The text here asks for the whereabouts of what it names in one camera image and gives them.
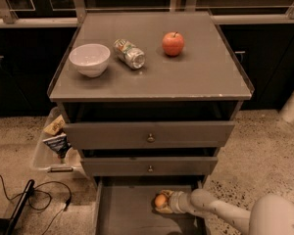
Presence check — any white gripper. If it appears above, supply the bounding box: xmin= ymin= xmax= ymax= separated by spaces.
xmin=155 ymin=189 xmax=187 ymax=214

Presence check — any orange fruit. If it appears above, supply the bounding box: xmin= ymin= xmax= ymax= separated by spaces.
xmin=154 ymin=194 xmax=168 ymax=208

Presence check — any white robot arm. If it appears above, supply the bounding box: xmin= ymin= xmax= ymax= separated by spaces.
xmin=154 ymin=189 xmax=294 ymax=235

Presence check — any grey bottom drawer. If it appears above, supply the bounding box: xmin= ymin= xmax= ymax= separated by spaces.
xmin=94 ymin=176 xmax=211 ymax=235

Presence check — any grey drawer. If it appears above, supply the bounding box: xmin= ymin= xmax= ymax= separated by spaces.
xmin=64 ymin=121 xmax=234 ymax=150
xmin=81 ymin=157 xmax=218 ymax=176
xmin=94 ymin=176 xmax=211 ymax=235

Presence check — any grey middle drawer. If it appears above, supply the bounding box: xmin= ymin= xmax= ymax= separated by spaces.
xmin=81 ymin=157 xmax=218 ymax=176

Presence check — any grey drawer cabinet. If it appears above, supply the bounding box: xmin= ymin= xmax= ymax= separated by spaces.
xmin=46 ymin=11 xmax=255 ymax=235

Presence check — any grey top drawer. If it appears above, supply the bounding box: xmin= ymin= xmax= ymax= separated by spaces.
xmin=64 ymin=121 xmax=234 ymax=150

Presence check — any dark blue snack bag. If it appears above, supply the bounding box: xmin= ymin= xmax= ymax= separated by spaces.
xmin=43 ymin=133 xmax=72 ymax=159

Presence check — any clear plastic bin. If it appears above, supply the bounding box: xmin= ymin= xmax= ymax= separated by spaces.
xmin=30 ymin=107 xmax=86 ymax=180

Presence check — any tan snack packet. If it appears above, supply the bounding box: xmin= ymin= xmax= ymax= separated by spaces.
xmin=43 ymin=116 xmax=65 ymax=136

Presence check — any silver green soda can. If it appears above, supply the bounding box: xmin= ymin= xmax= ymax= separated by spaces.
xmin=114 ymin=39 xmax=145 ymax=70

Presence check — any red apple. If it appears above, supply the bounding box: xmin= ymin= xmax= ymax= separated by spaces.
xmin=162 ymin=31 xmax=184 ymax=57

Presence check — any white bowl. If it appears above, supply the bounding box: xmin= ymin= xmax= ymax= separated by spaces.
xmin=69 ymin=44 xmax=111 ymax=77

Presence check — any black stand leg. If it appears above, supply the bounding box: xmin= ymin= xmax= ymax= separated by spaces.
xmin=0 ymin=179 xmax=35 ymax=235

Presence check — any black cable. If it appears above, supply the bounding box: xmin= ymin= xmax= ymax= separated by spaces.
xmin=0 ymin=172 xmax=73 ymax=235

